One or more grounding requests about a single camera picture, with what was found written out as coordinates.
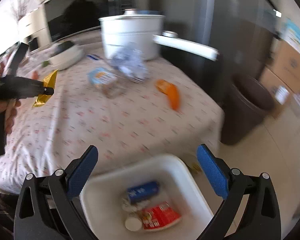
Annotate yellow snack wrapper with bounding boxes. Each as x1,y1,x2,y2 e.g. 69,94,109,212
32,70,58,108

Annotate white floral paper cup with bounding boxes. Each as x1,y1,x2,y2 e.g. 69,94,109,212
121,198,142,232

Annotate blue cardboard box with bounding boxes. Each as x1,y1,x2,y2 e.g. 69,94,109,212
127,181,160,204

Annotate light blue cookie package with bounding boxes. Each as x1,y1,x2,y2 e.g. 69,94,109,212
88,67,126,99

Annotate red instant noodle cup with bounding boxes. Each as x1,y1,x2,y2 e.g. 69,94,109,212
140,202,182,231

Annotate white plastic trash bin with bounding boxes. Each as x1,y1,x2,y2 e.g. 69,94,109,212
79,154,213,239

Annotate person left hand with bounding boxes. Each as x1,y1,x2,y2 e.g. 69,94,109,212
0,100,21,134

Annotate stacked white bowls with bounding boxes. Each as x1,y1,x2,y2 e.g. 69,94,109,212
48,43,84,70

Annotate dark green squash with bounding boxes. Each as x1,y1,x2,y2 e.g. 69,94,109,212
55,41,75,55

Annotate small blue card packet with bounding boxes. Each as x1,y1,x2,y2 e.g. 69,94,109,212
87,54,102,61

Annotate black microwave oven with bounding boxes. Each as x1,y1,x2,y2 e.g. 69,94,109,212
44,0,134,41

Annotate crumpled clear plastic bag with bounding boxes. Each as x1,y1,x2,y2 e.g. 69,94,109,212
110,42,149,83

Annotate brown round waste bin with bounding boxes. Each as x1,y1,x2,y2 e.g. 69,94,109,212
221,74,275,145

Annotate lower cardboard box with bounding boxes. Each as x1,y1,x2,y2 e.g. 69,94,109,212
259,67,293,119

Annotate cherry print tablecloth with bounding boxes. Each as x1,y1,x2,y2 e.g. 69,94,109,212
0,28,225,196

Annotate white electric cooking pot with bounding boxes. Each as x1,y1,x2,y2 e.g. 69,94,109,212
99,9,218,61

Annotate orange peel wrapper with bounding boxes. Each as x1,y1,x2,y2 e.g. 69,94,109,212
155,79,180,111

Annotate upper cardboard box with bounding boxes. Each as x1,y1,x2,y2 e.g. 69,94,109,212
270,40,300,93

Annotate light blue carton box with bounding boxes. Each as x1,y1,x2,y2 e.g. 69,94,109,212
281,18,300,53

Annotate grey refrigerator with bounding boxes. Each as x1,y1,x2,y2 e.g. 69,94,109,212
149,0,277,102

